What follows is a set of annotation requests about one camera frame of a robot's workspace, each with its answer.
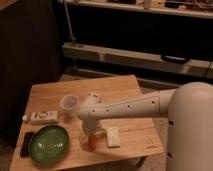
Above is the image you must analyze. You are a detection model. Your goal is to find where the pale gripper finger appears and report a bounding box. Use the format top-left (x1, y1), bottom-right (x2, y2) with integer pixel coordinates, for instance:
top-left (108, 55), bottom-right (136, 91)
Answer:
top-left (79, 135), bottom-right (89, 144)
top-left (95, 131), bottom-right (106, 138)

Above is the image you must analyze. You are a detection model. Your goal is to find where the wooden table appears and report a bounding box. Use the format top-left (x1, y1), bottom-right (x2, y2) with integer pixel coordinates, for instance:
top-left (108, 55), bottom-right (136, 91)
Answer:
top-left (9, 75), bottom-right (164, 171)

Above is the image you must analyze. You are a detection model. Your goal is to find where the upper wooden shelf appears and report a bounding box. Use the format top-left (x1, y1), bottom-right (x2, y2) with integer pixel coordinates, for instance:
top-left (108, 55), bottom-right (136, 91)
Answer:
top-left (57, 0), bottom-right (213, 19)

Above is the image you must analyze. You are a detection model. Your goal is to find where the clear plastic cup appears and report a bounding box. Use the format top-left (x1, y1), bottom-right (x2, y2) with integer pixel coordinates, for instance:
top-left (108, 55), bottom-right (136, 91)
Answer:
top-left (60, 95), bottom-right (78, 118)

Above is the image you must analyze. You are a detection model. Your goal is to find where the red pepper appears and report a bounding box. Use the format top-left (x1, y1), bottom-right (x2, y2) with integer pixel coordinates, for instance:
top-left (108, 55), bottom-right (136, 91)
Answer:
top-left (88, 135), bottom-right (96, 150)

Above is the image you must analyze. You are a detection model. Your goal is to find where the metal pole stand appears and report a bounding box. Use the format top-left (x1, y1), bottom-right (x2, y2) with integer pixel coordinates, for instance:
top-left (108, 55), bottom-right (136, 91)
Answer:
top-left (63, 0), bottom-right (76, 46)

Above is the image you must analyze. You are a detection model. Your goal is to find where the white tube bottle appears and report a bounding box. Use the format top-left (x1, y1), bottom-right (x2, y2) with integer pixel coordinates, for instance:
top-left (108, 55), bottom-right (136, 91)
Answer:
top-left (22, 111), bottom-right (59, 125)

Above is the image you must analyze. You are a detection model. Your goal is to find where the long wooden bench shelf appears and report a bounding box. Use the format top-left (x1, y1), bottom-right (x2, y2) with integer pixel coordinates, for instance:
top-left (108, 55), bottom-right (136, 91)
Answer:
top-left (62, 42), bottom-right (213, 76)

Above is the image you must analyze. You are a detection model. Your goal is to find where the black object on shelf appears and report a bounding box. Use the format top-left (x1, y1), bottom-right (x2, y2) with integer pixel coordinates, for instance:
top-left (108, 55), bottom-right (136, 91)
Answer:
top-left (161, 55), bottom-right (189, 64)

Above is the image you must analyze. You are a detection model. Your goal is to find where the black rectangular bar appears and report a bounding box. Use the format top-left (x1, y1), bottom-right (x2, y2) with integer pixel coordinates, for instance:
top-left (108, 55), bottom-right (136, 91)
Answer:
top-left (20, 132), bottom-right (34, 157)

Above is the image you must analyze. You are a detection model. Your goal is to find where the green bowl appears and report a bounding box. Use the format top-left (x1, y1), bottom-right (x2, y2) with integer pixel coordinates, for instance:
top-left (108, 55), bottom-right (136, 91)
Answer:
top-left (28, 125), bottom-right (69, 165)

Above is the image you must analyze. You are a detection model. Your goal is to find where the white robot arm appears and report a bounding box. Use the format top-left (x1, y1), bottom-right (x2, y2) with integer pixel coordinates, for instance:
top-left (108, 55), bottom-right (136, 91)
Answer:
top-left (78, 82), bottom-right (213, 171)

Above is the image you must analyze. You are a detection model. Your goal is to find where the white sponge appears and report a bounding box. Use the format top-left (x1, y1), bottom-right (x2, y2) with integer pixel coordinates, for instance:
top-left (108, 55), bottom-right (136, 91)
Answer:
top-left (107, 127), bottom-right (120, 148)

